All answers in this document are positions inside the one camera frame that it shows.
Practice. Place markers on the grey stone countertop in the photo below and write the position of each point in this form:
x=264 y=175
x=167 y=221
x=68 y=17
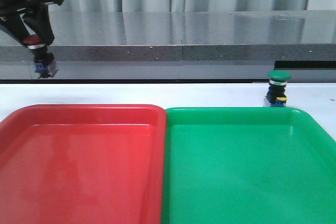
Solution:
x=193 y=47

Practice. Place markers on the red mushroom push button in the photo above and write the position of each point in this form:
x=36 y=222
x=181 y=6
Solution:
x=44 y=62

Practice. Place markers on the green plastic tray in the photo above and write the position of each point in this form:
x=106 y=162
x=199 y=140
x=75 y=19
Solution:
x=247 y=165

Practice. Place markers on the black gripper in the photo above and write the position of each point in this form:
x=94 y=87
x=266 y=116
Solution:
x=37 y=19

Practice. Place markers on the green mushroom push button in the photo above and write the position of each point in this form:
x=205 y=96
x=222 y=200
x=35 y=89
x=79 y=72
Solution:
x=275 y=96

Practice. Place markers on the red plastic tray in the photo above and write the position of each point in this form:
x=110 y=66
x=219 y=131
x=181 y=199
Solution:
x=82 y=164

